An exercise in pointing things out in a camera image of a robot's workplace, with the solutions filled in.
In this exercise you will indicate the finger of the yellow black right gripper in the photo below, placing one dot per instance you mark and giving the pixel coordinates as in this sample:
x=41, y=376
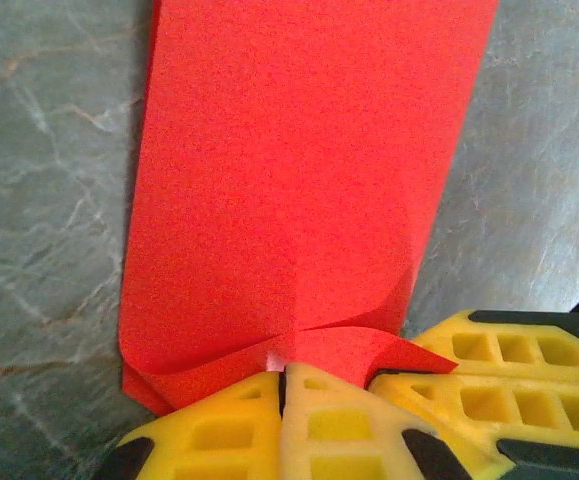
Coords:
x=529, y=420
x=514, y=345

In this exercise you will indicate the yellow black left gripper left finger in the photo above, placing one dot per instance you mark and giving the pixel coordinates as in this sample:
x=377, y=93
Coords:
x=219, y=435

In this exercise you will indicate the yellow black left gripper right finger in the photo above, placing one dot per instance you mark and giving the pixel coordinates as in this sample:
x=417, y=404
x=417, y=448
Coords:
x=339, y=430

